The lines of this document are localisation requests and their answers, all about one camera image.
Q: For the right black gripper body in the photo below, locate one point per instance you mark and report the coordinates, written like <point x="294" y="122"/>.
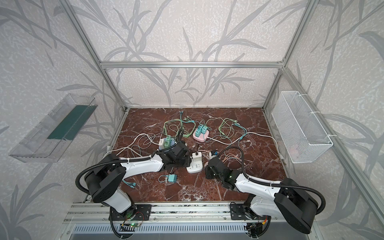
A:
<point x="210" y="169"/>

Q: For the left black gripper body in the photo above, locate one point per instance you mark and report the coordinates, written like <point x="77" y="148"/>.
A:
<point x="184" y="148"/>

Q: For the white power strip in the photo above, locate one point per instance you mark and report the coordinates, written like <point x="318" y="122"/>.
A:
<point x="196" y="165"/>

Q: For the teal charger plug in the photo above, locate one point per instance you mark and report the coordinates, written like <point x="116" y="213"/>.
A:
<point x="172" y="178"/>

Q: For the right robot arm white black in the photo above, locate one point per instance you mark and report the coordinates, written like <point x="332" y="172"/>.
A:
<point x="298" y="205"/>

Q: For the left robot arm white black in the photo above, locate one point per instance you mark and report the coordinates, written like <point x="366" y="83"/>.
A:
<point x="102" y="181"/>

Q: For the blue power strip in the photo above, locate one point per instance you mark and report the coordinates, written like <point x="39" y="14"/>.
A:
<point x="166" y="144"/>

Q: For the pink power strip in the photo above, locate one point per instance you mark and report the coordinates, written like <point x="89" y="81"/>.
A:
<point x="201" y="133"/>

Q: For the white wire mesh basket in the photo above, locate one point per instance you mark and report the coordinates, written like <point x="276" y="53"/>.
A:
<point x="302" y="133"/>

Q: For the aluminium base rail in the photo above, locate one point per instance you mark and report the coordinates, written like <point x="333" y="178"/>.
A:
<point x="162" y="212"/>

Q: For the clear plastic wall bin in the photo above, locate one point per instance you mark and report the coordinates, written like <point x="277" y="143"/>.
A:
<point x="47" y="142"/>

